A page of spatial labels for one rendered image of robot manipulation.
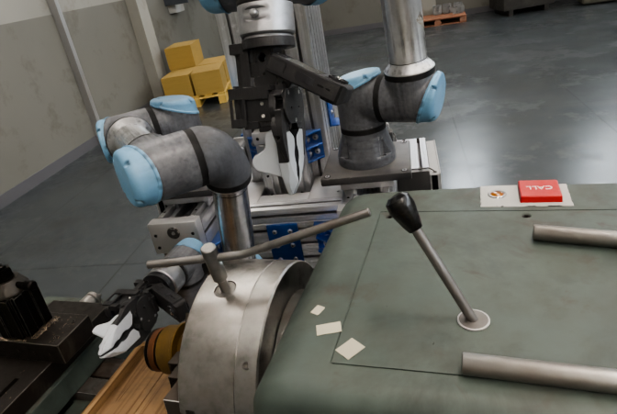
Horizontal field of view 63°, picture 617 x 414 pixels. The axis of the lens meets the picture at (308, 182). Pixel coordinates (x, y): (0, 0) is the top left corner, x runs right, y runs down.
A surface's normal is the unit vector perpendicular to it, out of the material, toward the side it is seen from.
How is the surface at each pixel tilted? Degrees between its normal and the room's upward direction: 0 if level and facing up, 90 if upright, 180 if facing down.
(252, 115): 75
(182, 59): 90
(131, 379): 0
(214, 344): 40
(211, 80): 90
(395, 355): 0
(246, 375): 54
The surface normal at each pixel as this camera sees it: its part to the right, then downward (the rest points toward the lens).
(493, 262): -0.17, -0.90
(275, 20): 0.38, 0.11
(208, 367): -0.33, -0.22
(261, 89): -0.32, 0.18
